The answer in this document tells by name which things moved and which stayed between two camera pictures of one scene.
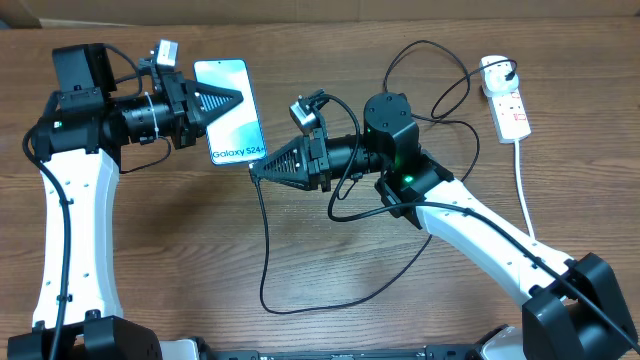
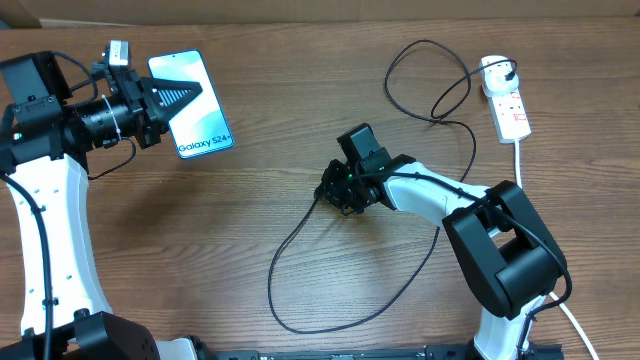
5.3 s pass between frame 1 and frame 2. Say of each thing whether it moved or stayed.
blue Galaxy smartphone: moved
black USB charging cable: moved
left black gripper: moved
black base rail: stayed
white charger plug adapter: stayed
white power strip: stayed
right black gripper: moved
